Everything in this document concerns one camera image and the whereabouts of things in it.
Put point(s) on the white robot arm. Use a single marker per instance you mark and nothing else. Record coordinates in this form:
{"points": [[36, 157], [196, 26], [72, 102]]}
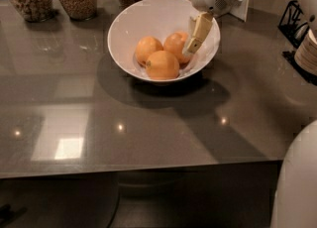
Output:
{"points": [[295, 201]]}

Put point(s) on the orange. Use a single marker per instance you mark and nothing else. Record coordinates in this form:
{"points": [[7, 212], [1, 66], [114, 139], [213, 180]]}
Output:
{"points": [[162, 65], [174, 44], [145, 47]]}

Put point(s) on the white ceramic bowl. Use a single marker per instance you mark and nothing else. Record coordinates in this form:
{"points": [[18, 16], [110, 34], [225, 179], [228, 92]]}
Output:
{"points": [[157, 18]]}

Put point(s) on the black wire rack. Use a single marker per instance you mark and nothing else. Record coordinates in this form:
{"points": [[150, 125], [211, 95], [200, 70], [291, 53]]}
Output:
{"points": [[294, 27]]}

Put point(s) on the white picture frame stand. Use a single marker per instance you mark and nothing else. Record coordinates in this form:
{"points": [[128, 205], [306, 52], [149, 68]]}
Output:
{"points": [[240, 9]]}

